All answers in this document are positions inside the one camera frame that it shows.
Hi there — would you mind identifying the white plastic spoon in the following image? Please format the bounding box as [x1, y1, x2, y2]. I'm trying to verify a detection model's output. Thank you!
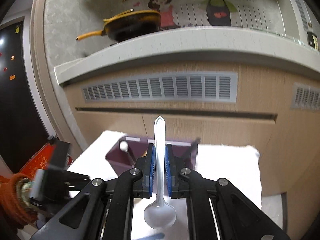
[144, 116, 176, 230]

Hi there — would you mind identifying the white ball-end stirrer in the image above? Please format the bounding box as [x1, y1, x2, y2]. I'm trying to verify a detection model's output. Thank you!
[119, 140, 136, 166]

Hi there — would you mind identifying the dark translucent plastic spoon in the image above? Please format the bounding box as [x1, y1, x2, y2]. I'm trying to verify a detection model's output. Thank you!
[190, 137, 201, 165]

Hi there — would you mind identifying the gloved left hand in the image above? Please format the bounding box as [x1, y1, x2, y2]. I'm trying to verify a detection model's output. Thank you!
[16, 177, 34, 209]

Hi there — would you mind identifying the red floor mat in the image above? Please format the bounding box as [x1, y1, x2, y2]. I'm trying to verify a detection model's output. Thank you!
[17, 141, 73, 179]

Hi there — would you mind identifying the purple utensil holder box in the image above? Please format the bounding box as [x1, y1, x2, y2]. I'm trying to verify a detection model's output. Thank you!
[105, 136, 201, 175]

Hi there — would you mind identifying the white textured table cloth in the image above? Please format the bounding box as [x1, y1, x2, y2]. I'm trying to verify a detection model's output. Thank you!
[69, 131, 262, 239]

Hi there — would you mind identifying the long grey vent grille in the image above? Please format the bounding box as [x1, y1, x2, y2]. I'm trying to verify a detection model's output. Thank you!
[81, 71, 238, 103]

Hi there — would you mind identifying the yellow frying pan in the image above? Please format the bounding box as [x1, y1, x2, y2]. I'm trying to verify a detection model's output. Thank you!
[75, 9, 161, 42]

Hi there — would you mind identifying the small grey vent grille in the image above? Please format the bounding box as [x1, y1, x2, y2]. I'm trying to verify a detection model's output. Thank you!
[291, 83, 320, 111]

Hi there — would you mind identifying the grey stone countertop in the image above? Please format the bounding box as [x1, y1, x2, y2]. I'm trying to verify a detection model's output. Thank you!
[54, 27, 319, 86]

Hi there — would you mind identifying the dark sauce bottle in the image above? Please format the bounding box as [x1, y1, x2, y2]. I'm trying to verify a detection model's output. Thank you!
[307, 31, 319, 51]

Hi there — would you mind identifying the cartoon couple wall sticker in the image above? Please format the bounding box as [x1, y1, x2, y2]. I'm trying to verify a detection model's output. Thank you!
[122, 0, 259, 30]

